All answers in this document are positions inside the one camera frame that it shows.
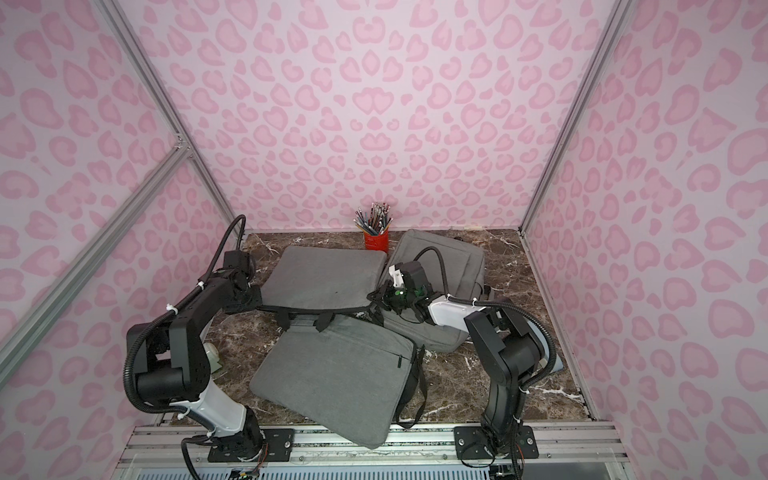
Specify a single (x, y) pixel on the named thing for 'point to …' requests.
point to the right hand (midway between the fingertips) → (370, 296)
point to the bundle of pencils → (376, 222)
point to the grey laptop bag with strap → (349, 374)
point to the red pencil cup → (377, 242)
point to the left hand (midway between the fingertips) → (248, 300)
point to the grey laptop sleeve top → (322, 278)
